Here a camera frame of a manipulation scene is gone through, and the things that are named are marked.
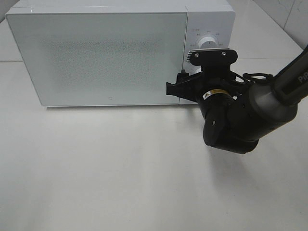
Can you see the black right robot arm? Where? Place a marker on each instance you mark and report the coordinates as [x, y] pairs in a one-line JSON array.
[[238, 110]]

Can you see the upper white power knob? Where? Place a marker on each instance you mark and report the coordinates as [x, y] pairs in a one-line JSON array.
[[208, 42]]

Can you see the white microwave oven body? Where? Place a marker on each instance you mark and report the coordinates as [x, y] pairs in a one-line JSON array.
[[203, 17]]

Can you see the white timer knob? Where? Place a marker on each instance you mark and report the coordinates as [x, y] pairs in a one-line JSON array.
[[197, 70]]

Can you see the white microwave door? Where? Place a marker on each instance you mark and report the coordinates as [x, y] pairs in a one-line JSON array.
[[101, 59]]

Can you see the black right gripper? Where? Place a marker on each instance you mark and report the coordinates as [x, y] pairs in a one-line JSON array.
[[217, 84]]

